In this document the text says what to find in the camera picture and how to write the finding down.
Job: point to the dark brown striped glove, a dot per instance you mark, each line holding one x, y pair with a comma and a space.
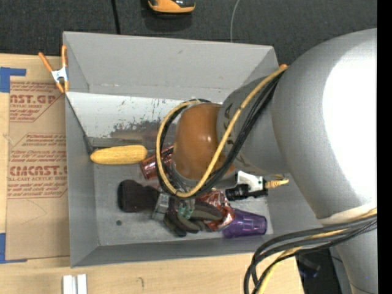
202, 214

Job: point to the clear purple plastic cup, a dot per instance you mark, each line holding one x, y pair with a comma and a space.
245, 225

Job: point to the red foil packet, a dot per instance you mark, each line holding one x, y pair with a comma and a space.
225, 214

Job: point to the black cylinder on white bracket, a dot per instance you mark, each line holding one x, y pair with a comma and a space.
242, 191

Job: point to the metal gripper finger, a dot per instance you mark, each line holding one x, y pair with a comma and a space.
163, 199
159, 214

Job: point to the yellow toy corn cob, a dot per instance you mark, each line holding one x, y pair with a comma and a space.
119, 155

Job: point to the brown cardboard board red print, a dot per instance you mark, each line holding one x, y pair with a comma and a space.
36, 219

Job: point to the grey metal bin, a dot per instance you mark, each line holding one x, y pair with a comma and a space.
122, 63

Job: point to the clear red plastic cup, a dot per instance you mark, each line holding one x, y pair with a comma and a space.
150, 166

